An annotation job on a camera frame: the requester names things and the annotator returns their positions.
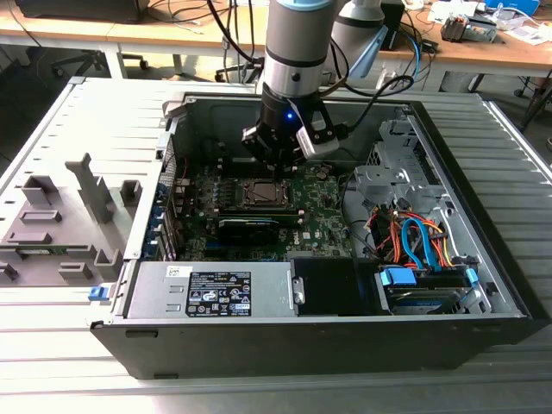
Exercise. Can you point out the white wrist camera on bracket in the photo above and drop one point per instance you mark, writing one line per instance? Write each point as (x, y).
(317, 148)

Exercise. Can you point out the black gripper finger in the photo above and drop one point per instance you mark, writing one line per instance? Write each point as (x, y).
(263, 140)
(295, 153)

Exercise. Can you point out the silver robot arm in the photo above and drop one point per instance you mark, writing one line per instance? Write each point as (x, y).
(297, 34)

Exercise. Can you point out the hard disk in blue carrier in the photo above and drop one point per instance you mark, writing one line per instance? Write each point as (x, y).
(399, 276)

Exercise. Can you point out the small metal box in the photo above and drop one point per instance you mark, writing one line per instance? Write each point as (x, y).
(483, 30)

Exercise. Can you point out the blue box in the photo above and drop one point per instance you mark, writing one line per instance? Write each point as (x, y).
(513, 4)

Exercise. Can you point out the wooden desk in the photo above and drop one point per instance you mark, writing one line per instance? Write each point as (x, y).
(86, 30)
(474, 49)

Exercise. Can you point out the green motherboard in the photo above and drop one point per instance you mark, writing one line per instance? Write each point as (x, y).
(319, 215)

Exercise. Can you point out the blue case latch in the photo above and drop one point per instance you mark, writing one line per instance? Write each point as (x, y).
(97, 294)

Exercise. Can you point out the CPU cooler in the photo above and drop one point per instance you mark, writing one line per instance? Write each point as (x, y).
(455, 28)

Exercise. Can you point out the black graphics card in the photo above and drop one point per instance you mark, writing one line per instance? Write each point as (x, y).
(246, 235)

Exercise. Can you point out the grey parts rack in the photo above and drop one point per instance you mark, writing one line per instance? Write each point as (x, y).
(73, 233)

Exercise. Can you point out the silver CPU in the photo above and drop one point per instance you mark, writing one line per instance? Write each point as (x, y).
(265, 190)

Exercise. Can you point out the black PC case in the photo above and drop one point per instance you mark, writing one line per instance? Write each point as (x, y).
(259, 345)

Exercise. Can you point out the CPU socket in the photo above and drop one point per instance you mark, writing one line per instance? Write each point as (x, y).
(238, 190)

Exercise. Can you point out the black monitor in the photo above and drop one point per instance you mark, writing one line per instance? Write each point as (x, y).
(77, 10)

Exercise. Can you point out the black speaker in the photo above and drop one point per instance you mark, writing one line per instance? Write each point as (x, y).
(394, 26)

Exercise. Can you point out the green RAM stick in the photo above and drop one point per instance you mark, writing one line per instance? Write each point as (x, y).
(43, 250)

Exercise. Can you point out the grey power supply unit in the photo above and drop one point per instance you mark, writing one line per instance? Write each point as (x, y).
(151, 293)

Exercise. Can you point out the silver metal drive cage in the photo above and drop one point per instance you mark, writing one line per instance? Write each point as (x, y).
(388, 177)

